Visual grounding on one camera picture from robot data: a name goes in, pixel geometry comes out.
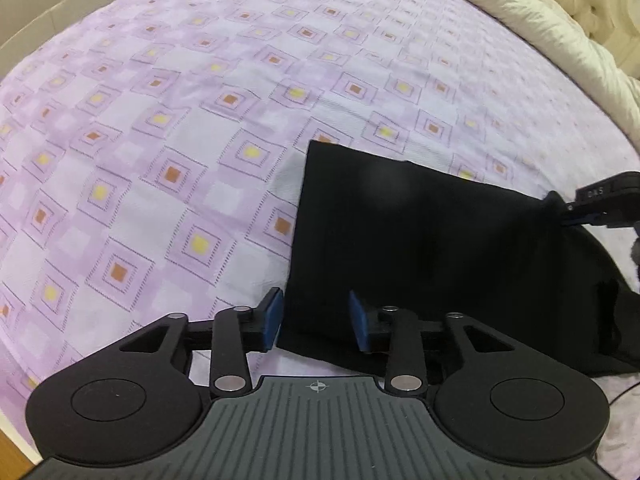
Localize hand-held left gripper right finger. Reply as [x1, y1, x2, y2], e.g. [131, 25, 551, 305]
[348, 290, 536, 395]

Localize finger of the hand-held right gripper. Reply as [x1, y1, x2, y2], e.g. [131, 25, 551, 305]
[562, 207, 640, 229]
[567, 171, 640, 208]

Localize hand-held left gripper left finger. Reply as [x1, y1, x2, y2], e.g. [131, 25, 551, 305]
[100, 287, 285, 397]

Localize black pants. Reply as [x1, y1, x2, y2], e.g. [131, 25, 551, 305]
[276, 139, 640, 378]

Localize beige duvet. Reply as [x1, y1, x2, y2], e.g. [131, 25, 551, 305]
[395, 0, 640, 148]

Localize purple patterned bed sheet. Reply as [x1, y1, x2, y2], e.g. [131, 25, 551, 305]
[0, 0, 640, 466]

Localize cream bed frame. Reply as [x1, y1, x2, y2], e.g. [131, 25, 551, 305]
[0, 0, 173, 78]

